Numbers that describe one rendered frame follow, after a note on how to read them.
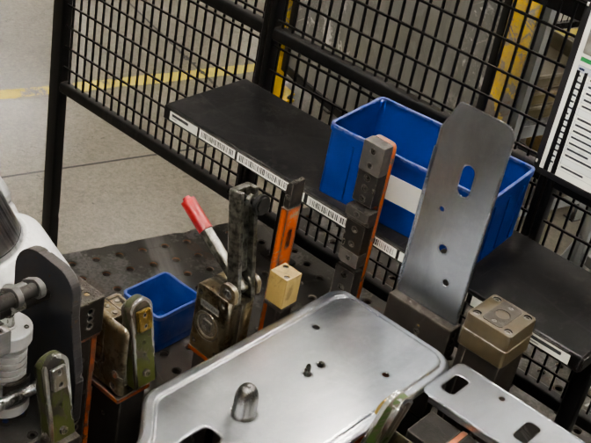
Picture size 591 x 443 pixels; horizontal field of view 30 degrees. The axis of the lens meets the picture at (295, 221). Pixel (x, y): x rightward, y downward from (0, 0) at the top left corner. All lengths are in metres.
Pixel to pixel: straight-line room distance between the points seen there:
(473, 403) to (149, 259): 0.87
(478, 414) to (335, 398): 0.20
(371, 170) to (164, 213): 1.99
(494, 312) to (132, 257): 0.84
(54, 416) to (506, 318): 0.66
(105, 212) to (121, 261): 1.43
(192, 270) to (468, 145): 0.80
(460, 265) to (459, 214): 0.08
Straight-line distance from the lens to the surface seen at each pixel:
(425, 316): 1.69
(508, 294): 1.74
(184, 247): 2.25
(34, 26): 4.84
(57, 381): 1.35
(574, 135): 1.80
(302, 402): 1.48
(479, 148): 1.55
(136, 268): 2.18
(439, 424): 1.54
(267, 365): 1.52
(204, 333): 1.61
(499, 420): 1.55
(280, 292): 1.59
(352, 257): 1.79
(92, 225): 3.55
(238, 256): 1.50
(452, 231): 1.62
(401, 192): 1.77
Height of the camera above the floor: 1.97
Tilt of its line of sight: 32 degrees down
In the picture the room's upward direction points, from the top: 11 degrees clockwise
